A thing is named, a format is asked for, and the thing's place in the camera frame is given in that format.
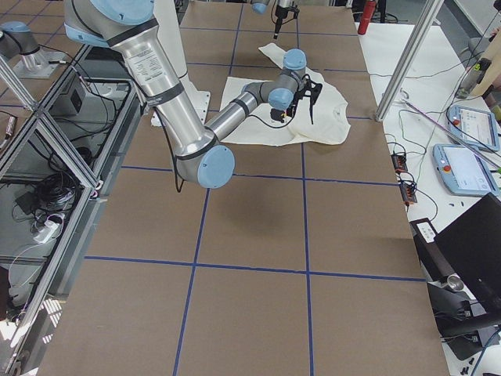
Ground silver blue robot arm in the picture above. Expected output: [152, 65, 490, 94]
[64, 1, 306, 189]
[250, 0, 299, 39]

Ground blue teach pendant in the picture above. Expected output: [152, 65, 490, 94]
[432, 144, 500, 197]
[447, 105, 500, 152]

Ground red bottle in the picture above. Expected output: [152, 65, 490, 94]
[357, 0, 377, 35]

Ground black box with white label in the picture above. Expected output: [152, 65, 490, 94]
[409, 218, 454, 283]

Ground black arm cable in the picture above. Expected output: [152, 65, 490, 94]
[171, 74, 310, 193]

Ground far orange black connector box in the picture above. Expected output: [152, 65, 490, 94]
[391, 154, 408, 173]

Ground orange black connector box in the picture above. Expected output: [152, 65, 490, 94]
[399, 183, 417, 206]
[391, 154, 408, 173]

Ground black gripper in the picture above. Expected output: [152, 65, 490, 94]
[273, 5, 287, 38]
[286, 98, 300, 118]

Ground aluminium frame post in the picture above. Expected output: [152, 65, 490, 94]
[375, 0, 444, 121]

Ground near orange black connector box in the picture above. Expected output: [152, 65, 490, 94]
[399, 183, 417, 206]

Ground grey robot mounting base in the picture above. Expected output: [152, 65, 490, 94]
[0, 21, 67, 81]

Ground far blue teach pendant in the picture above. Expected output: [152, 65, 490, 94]
[447, 105, 500, 152]

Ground white power strip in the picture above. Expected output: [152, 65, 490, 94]
[34, 219, 63, 244]

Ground black monitor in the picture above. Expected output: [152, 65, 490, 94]
[435, 193, 500, 311]

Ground seated person beige clothes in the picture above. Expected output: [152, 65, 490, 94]
[470, 27, 500, 109]

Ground cream long sleeve cat shirt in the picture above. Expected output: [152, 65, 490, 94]
[223, 68, 350, 146]

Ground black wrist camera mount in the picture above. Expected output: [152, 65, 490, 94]
[287, 3, 300, 23]
[297, 74, 323, 125]

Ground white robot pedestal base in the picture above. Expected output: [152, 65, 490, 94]
[153, 0, 211, 123]

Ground aluminium table side frame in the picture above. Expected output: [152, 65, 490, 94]
[1, 47, 142, 375]

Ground near blue teach pendant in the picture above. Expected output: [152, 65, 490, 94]
[432, 144, 500, 197]

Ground reacher grabber stick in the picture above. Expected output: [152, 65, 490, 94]
[397, 89, 501, 173]

